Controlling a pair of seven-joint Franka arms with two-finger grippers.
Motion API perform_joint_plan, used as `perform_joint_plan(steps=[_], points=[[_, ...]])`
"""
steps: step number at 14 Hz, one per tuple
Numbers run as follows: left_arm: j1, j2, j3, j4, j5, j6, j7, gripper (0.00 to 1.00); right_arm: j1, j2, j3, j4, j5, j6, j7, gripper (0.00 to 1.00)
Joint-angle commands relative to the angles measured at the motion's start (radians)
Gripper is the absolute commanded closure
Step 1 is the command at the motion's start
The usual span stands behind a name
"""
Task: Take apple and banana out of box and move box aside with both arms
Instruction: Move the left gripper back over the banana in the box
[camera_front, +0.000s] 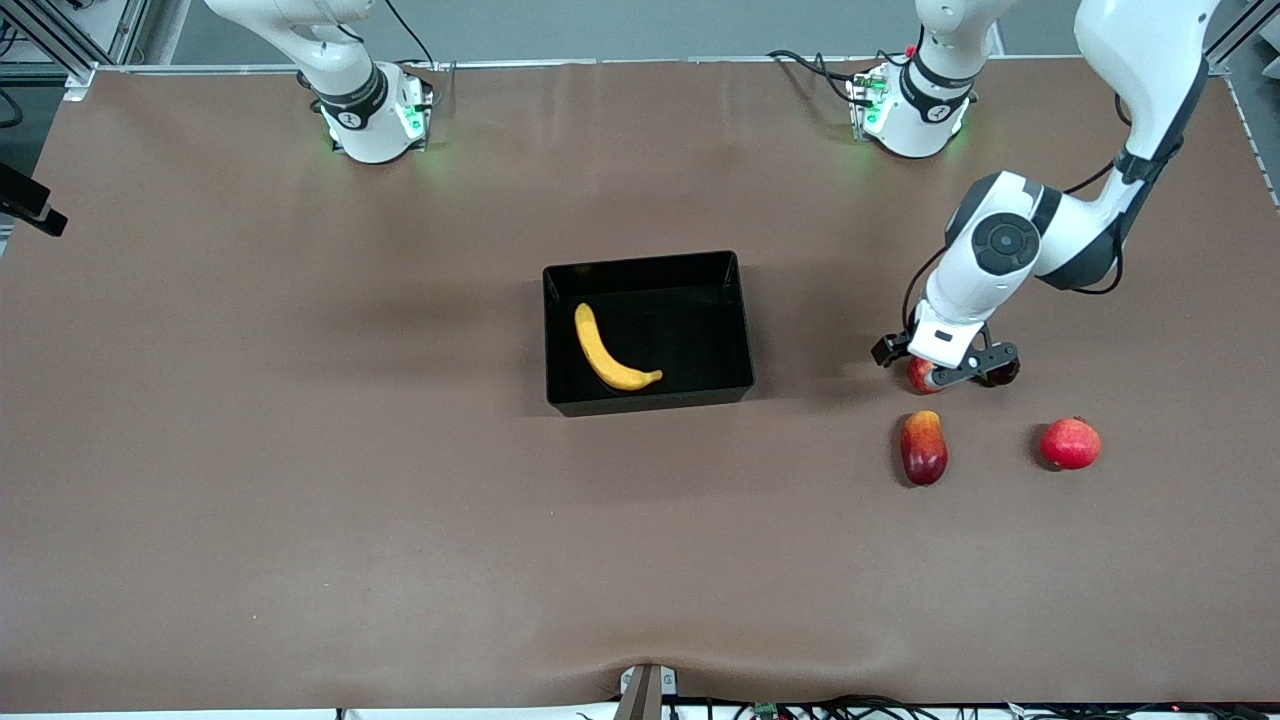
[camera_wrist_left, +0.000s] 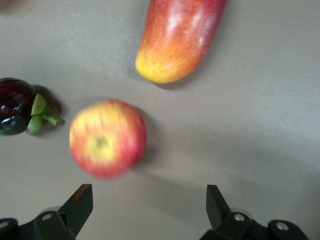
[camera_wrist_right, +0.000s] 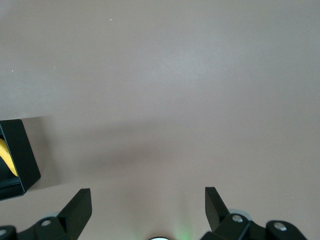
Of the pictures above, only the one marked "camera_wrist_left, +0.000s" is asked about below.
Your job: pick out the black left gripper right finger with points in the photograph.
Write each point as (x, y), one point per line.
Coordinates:
(225, 225)

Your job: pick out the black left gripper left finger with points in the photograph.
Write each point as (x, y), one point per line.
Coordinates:
(70, 220)

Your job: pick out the red yellow apple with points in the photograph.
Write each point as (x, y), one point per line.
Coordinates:
(107, 140)

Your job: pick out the dark purple mangosteen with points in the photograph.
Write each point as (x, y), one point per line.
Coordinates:
(13, 107)

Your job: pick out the red orange mango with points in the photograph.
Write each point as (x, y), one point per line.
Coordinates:
(177, 40)

